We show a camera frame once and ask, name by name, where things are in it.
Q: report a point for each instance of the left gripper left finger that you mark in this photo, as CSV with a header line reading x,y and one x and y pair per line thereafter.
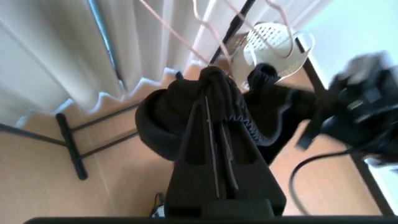
x,y
192,180

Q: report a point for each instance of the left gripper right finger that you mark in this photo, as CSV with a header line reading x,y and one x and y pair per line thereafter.
x,y
252,183

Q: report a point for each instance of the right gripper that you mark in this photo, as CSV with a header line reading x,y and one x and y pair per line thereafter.
x,y
367,121

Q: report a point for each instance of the white laundry basket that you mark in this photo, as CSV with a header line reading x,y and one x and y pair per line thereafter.
x,y
267,37

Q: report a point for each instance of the black clothes rack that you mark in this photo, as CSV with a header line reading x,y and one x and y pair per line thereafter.
x,y
72,146

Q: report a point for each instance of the beige curtain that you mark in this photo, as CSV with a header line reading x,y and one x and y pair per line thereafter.
x,y
46,46

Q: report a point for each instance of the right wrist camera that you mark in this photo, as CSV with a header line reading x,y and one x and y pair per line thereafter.
x,y
363,67

